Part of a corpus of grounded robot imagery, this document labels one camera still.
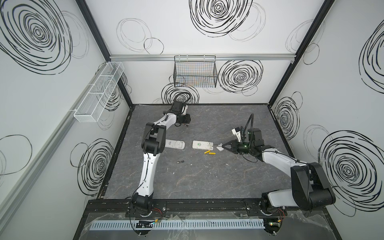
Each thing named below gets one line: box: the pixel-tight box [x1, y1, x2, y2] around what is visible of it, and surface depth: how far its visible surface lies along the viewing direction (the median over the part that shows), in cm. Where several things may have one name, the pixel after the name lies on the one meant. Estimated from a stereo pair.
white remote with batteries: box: [192, 140, 214, 151], surface depth 98 cm
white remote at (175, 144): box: [165, 139, 186, 150], surface depth 98 cm
